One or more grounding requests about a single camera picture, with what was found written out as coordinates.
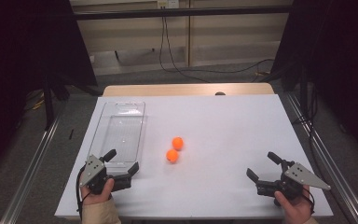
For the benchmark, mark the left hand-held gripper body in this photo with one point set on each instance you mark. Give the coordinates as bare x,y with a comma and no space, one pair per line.
92,171

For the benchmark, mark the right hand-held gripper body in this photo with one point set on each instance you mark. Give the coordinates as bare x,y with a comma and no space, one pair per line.
304,175

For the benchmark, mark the clear plastic tray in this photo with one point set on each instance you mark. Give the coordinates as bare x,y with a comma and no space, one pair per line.
124,130

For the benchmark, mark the orange ball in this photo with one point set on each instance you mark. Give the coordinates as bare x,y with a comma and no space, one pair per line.
172,155
177,143

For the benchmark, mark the person's left hand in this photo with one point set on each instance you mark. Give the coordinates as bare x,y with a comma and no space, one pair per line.
93,199

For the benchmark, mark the person's right hand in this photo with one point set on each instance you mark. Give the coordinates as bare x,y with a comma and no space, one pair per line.
295,212

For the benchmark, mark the white table cover sheet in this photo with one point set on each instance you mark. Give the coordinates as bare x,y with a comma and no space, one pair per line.
223,133

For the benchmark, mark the black metal stand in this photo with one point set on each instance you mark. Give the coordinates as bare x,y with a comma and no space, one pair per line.
48,109

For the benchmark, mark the black curtain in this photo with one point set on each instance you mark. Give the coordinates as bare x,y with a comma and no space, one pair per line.
338,46
18,46

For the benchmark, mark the black horizontal bar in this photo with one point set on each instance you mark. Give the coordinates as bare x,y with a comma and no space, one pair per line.
199,12

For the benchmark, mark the aluminium floor rail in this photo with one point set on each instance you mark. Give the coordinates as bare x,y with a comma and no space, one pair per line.
28,180
322,149

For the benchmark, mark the white wall socket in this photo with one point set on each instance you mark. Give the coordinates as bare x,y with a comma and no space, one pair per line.
167,3

